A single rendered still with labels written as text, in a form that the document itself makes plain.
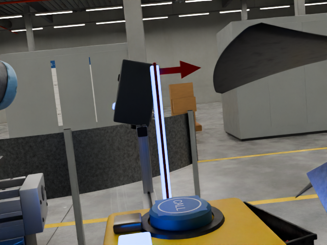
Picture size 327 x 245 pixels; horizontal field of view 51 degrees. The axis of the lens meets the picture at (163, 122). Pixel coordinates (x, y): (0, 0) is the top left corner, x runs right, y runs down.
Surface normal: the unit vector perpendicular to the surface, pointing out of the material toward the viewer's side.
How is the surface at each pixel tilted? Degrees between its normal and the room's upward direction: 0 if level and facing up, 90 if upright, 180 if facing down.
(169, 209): 0
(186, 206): 0
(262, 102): 90
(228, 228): 0
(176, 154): 90
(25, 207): 90
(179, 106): 90
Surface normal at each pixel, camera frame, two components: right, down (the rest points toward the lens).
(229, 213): -0.10, -0.99
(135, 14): 0.05, 0.10
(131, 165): 0.53, 0.04
